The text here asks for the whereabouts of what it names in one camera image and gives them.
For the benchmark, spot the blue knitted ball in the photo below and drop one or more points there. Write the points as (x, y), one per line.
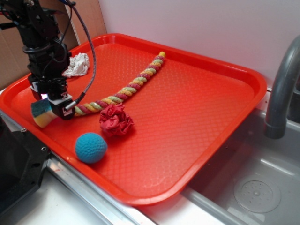
(90, 148)

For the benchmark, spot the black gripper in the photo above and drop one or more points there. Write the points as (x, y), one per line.
(46, 65)

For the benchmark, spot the grey sink faucet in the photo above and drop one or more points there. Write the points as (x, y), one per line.
(284, 102)

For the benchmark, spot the crumpled white paper ball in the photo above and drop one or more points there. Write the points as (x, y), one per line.
(78, 66)

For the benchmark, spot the red plastic tray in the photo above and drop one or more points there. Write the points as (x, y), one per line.
(182, 115)

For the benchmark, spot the multicolour twisted rope toy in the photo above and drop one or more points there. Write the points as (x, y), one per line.
(126, 92)

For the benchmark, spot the grey plastic sink basin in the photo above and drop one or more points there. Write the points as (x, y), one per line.
(252, 179)

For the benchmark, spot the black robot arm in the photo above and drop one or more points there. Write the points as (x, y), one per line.
(36, 25)

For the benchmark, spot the crumpled red paper ball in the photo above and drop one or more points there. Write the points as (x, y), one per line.
(114, 121)

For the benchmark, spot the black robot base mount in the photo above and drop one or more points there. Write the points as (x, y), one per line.
(22, 162)

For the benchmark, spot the yellow and green sponge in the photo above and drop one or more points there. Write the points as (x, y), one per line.
(42, 113)

